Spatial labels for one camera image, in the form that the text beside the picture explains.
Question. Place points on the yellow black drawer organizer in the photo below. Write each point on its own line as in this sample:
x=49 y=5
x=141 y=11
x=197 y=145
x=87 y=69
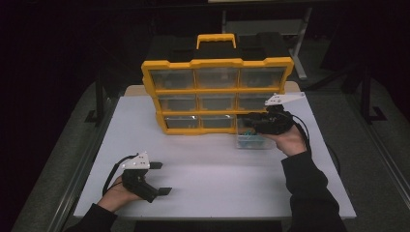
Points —
x=217 y=63

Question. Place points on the grid of transparent drawers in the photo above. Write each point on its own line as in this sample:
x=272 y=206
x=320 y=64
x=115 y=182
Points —
x=172 y=79

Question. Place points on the grey metal stand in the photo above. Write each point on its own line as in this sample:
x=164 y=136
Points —
x=257 y=27

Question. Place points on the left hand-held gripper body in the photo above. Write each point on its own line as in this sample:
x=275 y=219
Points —
x=137 y=183

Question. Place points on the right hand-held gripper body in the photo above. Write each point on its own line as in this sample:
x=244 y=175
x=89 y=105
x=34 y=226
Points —
x=277 y=122

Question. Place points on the person's right hand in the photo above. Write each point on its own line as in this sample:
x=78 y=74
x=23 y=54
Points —
x=290 y=143

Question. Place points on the clear plastic pull-out drawer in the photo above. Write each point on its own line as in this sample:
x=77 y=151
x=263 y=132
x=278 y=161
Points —
x=254 y=145

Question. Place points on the metal floor rail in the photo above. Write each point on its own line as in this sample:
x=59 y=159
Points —
x=75 y=195
x=380 y=146

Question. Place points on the black floor stand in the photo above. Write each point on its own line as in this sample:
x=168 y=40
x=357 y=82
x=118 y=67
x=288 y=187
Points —
x=99 y=96
x=366 y=96

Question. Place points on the person's left hand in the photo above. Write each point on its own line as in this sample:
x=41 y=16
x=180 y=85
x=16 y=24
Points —
x=114 y=196

